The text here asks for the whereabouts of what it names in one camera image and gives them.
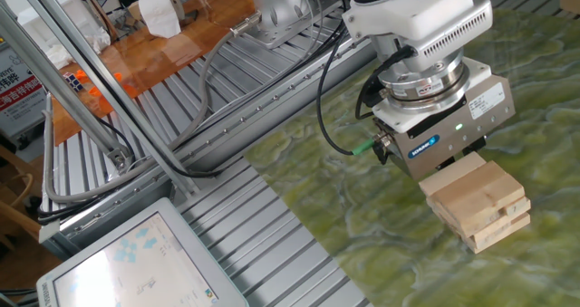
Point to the silver Schunk gripper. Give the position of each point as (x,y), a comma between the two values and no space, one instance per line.
(448,139)

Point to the wooden jenga block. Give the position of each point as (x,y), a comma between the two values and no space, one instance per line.
(446,221)
(498,237)
(453,173)
(497,221)
(491,205)
(471,187)
(440,221)
(454,232)

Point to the wooden jenga block marked seven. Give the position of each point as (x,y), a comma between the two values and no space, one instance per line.
(519,206)

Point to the silver force torque sensor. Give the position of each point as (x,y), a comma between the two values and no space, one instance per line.
(421,89)

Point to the green marble pattern mat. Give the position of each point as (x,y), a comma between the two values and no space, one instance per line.
(408,271)

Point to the white vented wrist housing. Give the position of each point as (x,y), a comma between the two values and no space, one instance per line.
(417,12)

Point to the grey flexible conduit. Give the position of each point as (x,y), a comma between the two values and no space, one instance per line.
(205,94)

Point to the brown wooden desk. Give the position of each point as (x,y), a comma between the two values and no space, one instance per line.
(149,58)

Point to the white toilet paper roll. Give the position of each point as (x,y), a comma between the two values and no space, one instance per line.
(158,15)

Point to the orange plastic piece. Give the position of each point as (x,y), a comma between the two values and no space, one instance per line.
(82,74)
(130,91)

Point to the white teach pendant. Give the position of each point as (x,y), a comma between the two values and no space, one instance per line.
(136,261)

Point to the white plastic bag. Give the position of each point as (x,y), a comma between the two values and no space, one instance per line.
(90,31)

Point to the small rubik cube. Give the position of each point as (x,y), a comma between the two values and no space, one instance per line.
(74,81)

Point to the sign with red text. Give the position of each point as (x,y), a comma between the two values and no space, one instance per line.
(18,94)

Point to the wooden chair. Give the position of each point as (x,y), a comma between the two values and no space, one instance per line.
(18,218)

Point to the silver post with flange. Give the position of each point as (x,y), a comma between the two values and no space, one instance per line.
(281,8)

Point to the aluminium table rail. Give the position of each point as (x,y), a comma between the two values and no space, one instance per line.
(226,130)

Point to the aluminium frame bar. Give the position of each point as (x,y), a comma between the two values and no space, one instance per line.
(53,78)
(109,89)

